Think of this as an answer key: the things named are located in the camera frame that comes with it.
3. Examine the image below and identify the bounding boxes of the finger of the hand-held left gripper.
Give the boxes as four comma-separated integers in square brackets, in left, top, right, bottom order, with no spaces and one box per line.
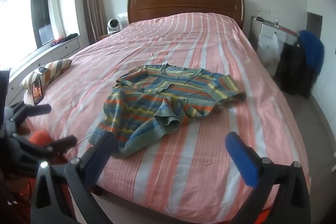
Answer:
[6,102,52,122]
[11,135,78,159]

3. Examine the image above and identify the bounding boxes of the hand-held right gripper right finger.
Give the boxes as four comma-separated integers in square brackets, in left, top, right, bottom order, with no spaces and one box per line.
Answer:
[225,132,311,224]

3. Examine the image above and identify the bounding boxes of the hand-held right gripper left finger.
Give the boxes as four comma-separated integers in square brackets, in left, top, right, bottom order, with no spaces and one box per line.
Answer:
[30,132,116,224]

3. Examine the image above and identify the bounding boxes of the striped knit sweater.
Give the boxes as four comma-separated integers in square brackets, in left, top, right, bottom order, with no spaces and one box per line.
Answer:
[88,63,247,157]

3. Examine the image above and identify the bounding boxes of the dark clothes pile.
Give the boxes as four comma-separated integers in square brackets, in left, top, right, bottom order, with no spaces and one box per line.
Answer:
[51,33,79,46]

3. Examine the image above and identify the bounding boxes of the metal clothes rack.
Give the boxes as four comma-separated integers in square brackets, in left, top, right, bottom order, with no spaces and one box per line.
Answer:
[250,15,300,39]

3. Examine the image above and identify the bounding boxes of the black smartphone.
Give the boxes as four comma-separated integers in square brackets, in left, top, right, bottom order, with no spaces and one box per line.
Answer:
[31,79,44,106]

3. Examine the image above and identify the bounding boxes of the striped pillow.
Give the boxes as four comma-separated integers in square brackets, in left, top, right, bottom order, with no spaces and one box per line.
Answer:
[20,58,73,95]

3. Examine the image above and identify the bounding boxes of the white window bench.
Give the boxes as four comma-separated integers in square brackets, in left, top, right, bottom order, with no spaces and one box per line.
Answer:
[8,36,81,98]

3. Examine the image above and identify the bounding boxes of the window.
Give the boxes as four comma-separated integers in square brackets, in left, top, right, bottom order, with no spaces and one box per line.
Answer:
[0,0,57,67]

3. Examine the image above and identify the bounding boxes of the white sheer curtain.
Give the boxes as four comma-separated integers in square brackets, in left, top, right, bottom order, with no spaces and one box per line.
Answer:
[47,0,64,41]

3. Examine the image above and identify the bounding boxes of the black garment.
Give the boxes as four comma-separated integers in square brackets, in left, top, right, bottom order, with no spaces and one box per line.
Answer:
[274,41,316,99]

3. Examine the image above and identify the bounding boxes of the wooden nightstand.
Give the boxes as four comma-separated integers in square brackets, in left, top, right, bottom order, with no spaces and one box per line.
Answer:
[99,33,116,42]

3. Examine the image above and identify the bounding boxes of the white plastic bag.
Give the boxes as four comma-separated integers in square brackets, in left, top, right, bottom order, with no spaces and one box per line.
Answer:
[257,31,280,69]

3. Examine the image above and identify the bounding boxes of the brown curtain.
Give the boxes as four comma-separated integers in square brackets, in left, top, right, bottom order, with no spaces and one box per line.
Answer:
[82,0,108,45]

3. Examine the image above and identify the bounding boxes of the pink striped bed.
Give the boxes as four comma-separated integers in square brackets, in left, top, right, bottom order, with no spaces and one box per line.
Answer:
[24,13,312,224]

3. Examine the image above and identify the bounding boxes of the blue jacket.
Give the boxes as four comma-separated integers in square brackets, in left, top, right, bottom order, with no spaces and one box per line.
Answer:
[298,30,325,78]

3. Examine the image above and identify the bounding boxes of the wooden headboard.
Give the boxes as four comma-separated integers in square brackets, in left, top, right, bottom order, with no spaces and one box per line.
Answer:
[127,0,245,29]

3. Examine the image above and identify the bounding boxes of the grey wall panel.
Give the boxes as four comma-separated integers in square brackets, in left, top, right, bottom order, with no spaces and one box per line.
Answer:
[306,12,323,40]

